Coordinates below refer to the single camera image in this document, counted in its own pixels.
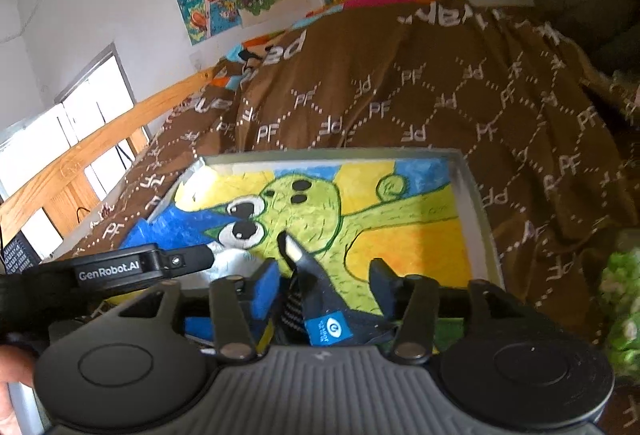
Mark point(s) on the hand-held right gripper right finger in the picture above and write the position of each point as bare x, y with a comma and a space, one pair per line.
382, 285

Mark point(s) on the grey metal tray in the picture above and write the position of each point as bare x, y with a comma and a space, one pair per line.
475, 215

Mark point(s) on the dark sock with blue label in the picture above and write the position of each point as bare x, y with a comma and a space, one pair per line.
325, 295

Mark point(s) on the wooden bed rail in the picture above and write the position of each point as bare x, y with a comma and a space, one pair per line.
100, 135

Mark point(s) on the green cartoon drawing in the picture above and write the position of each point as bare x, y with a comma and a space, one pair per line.
400, 235

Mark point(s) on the person's left hand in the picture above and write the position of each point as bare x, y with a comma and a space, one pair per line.
12, 365

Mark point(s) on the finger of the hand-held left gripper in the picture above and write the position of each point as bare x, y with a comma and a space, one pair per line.
187, 259

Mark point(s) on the brown printed blanket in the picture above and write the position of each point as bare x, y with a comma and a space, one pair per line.
400, 80

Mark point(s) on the jar of green candies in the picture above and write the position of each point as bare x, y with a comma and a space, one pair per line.
622, 310

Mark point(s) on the black keyboard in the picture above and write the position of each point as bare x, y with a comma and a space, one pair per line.
20, 255

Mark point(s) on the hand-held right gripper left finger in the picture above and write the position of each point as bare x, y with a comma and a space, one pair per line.
265, 290

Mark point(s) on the window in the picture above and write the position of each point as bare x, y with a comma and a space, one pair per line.
95, 90

